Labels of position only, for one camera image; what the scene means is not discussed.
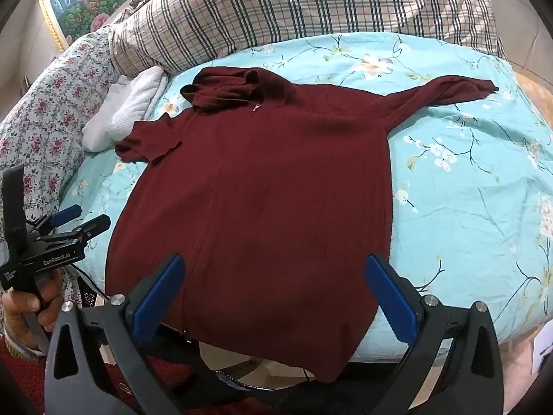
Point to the white towel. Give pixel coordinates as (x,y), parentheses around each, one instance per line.
(125,108)

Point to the person's left forearm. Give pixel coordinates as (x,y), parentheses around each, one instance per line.
(19,350)

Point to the person's left hand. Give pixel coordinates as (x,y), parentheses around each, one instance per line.
(21,311)

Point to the white paper sheet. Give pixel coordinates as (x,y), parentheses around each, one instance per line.
(545,350)

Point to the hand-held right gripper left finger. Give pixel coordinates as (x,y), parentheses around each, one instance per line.
(157,298)

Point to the gold framed floral painting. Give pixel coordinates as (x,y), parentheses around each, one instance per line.
(86,4)

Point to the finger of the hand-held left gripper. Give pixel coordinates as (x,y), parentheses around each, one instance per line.
(65,215)
(93,224)

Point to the beige plaid quilt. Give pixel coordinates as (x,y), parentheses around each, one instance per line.
(302,4)

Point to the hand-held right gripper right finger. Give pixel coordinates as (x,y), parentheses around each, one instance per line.
(389,294)

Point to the light blue floral bed sheet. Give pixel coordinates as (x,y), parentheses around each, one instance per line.
(466,190)

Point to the dark red knit sweater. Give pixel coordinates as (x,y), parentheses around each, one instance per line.
(268,207)

